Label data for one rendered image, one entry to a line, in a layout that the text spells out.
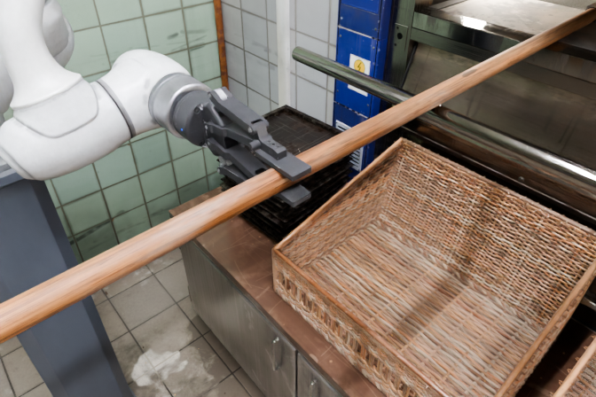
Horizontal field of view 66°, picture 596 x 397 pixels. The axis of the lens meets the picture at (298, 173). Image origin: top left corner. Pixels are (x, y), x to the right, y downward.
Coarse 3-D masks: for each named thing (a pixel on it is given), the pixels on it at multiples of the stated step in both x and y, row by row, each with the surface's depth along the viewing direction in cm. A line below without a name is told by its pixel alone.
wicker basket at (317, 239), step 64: (384, 192) 133; (448, 192) 119; (512, 192) 106; (320, 256) 124; (384, 256) 126; (512, 256) 109; (320, 320) 105; (384, 320) 109; (448, 320) 109; (512, 320) 109; (384, 384) 94; (448, 384) 96; (512, 384) 80
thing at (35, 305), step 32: (544, 32) 90; (480, 64) 78; (512, 64) 82; (416, 96) 69; (448, 96) 71; (352, 128) 61; (384, 128) 63; (320, 160) 56; (224, 192) 50; (256, 192) 51; (160, 224) 46; (192, 224) 47; (96, 256) 43; (128, 256) 43; (160, 256) 46; (32, 288) 40; (64, 288) 40; (96, 288) 42; (0, 320) 37; (32, 320) 39
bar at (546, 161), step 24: (336, 72) 86; (360, 72) 83; (384, 96) 79; (408, 96) 76; (432, 120) 73; (456, 120) 70; (504, 144) 65; (528, 144) 63; (552, 168) 61; (576, 168) 59
